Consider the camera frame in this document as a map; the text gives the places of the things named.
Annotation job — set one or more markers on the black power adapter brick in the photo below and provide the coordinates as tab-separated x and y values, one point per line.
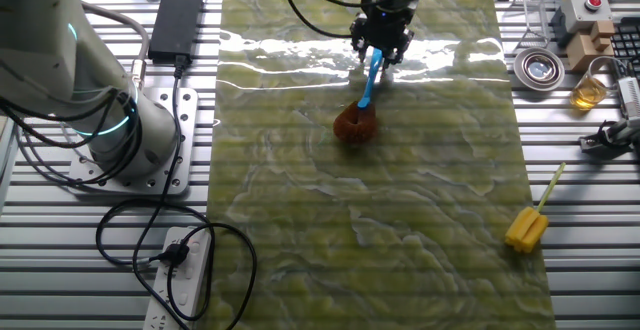
175	27

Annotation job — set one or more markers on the black keyboard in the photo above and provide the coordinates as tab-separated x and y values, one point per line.
627	45

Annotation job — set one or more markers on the green marble pattern mat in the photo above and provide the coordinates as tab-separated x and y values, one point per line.
375	220

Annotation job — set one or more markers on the white power strip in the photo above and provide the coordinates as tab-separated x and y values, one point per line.
195	255

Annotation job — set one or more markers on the grey box red stop button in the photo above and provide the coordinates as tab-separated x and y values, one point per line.
592	7

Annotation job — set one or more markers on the small wooden block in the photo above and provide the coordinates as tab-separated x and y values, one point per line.
602	30

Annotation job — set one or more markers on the large wooden block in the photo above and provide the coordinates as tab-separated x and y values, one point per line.
582	52

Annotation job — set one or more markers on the glass beaker yellow liquid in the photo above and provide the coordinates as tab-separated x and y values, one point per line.
587	95

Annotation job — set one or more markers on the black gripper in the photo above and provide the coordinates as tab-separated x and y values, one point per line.
382	27

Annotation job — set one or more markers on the silver tape roll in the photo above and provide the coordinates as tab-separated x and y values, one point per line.
539	68

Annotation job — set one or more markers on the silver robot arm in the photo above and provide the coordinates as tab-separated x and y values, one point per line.
40	45

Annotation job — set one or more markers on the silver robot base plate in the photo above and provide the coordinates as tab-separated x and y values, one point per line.
185	120

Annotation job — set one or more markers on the clear acrylic stand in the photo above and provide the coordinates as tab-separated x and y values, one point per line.
531	20

